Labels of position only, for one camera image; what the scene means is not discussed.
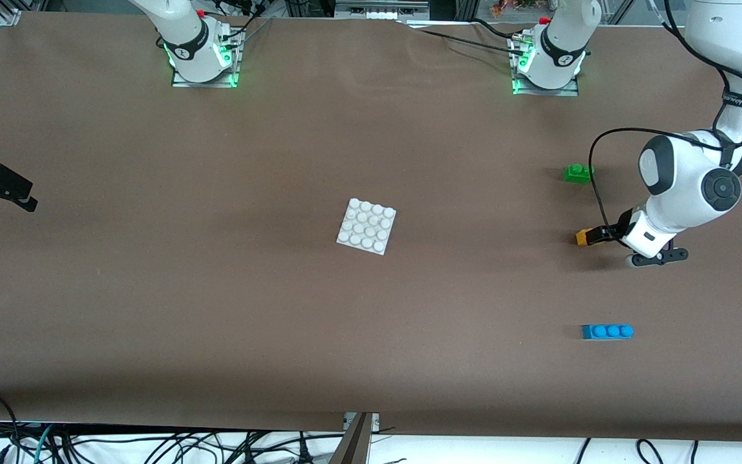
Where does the metal table edge bracket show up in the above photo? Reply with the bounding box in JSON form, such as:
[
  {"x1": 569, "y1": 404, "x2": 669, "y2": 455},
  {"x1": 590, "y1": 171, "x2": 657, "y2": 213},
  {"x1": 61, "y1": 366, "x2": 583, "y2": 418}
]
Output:
[{"x1": 329, "y1": 412, "x2": 379, "y2": 464}]

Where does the white studded base plate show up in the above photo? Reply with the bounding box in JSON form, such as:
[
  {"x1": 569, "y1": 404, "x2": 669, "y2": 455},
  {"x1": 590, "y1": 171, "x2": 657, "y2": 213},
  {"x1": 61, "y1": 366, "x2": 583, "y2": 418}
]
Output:
[{"x1": 336, "y1": 197, "x2": 397, "y2": 256}]

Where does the black floor cable tangle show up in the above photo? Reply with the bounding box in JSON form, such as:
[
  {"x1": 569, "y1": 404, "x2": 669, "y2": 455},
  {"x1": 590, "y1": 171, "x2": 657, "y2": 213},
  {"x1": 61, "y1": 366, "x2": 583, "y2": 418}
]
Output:
[{"x1": 49, "y1": 430, "x2": 346, "y2": 464}]

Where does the black cable on table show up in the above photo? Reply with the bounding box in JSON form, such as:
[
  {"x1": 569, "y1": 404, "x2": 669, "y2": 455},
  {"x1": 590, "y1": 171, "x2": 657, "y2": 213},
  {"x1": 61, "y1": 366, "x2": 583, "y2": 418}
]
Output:
[
  {"x1": 410, "y1": 28, "x2": 525, "y2": 56},
  {"x1": 473, "y1": 18, "x2": 523, "y2": 38}
]

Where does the colourful toy pile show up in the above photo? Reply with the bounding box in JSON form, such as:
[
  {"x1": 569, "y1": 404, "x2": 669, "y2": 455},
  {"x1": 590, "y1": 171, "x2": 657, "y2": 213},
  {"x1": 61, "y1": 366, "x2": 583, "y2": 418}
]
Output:
[{"x1": 490, "y1": 0, "x2": 542, "y2": 17}]

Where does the teal cable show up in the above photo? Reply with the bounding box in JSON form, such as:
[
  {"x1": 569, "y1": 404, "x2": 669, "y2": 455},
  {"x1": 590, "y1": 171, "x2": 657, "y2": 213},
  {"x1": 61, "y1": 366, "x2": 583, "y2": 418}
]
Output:
[{"x1": 33, "y1": 425, "x2": 54, "y2": 464}]

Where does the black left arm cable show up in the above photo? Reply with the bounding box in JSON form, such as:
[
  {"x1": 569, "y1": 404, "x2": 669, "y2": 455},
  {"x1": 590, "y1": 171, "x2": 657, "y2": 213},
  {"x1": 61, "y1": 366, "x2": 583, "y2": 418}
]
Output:
[{"x1": 589, "y1": 128, "x2": 726, "y2": 249}]

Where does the blue three-stud block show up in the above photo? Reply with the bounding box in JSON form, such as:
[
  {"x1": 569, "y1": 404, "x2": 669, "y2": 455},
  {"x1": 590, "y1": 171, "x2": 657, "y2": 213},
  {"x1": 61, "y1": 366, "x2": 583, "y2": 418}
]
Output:
[{"x1": 582, "y1": 324, "x2": 634, "y2": 340}]

